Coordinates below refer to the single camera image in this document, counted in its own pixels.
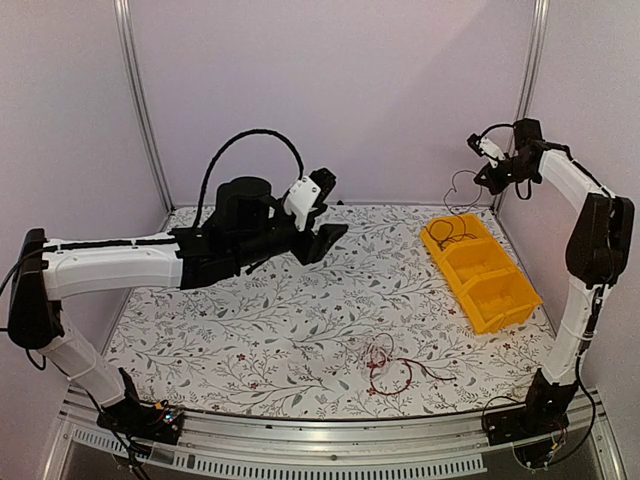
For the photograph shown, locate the thin black wire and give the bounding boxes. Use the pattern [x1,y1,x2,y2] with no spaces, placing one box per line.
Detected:
[428,217,481,251]

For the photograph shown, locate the left camera black cable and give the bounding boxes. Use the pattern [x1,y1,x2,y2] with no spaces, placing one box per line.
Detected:
[192,128,307,231]

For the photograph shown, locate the aluminium frame post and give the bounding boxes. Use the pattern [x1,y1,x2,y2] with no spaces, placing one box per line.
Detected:
[113,0,175,213]
[492,0,550,211]

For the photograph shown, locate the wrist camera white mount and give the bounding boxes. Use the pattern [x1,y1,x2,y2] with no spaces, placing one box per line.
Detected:
[283,168,337,232]
[467,133,507,168]

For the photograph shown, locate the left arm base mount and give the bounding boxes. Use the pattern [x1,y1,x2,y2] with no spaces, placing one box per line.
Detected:
[97,399,184,445]

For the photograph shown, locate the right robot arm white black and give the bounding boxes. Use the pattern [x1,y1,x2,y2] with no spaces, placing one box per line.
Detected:
[467,118,635,390]

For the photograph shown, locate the thin green wire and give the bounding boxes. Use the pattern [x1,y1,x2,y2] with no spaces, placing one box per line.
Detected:
[442,169,484,236]

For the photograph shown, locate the front aluminium rail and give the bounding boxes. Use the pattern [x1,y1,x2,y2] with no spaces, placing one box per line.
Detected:
[44,389,629,479]

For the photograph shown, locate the yellow three-compartment bin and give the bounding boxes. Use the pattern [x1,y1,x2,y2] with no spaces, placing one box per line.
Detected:
[420,214,542,335]

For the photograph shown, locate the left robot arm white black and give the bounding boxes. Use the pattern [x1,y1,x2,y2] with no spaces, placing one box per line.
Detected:
[2,168,347,434]

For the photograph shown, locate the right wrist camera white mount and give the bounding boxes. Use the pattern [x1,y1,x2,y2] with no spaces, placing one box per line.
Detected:
[467,133,507,168]

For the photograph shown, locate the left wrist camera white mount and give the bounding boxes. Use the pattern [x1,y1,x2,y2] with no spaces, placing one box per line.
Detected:
[283,168,337,232]

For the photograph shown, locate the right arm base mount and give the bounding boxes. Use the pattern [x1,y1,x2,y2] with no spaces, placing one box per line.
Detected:
[481,396,569,470]

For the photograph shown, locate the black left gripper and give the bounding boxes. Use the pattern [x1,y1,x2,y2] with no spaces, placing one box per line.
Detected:
[233,198,349,270]

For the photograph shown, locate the left aluminium frame post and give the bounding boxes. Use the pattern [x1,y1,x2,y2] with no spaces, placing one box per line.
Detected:
[113,0,175,213]

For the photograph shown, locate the right aluminium frame post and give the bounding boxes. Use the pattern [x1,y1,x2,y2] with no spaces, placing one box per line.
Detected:
[492,0,550,211]

